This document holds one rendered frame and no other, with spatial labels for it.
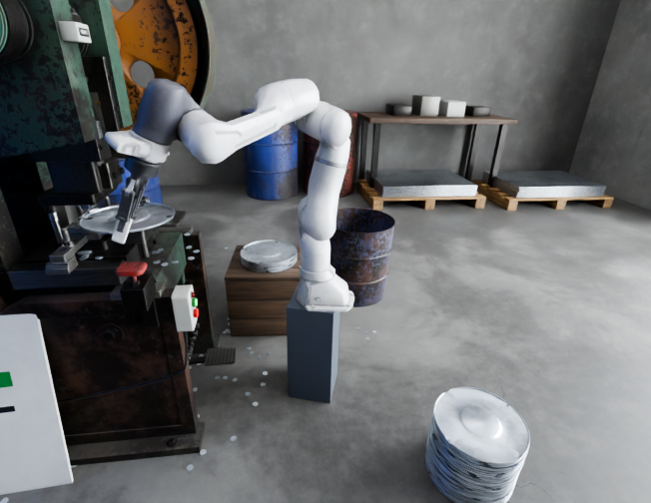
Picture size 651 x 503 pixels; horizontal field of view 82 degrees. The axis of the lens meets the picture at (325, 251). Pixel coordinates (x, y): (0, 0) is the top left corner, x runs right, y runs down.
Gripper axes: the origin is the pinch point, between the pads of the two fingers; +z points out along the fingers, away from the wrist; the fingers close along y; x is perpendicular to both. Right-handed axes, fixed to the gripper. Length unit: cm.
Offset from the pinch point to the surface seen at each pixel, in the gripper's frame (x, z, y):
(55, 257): 15.9, 20.6, 9.4
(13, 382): 16, 62, 2
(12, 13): 32.7, -36.5, 4.0
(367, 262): -104, 13, 86
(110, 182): 13.0, 0.5, 28.0
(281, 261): -56, 24, 71
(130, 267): -4.9, 9.5, -0.7
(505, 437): -125, 11, -21
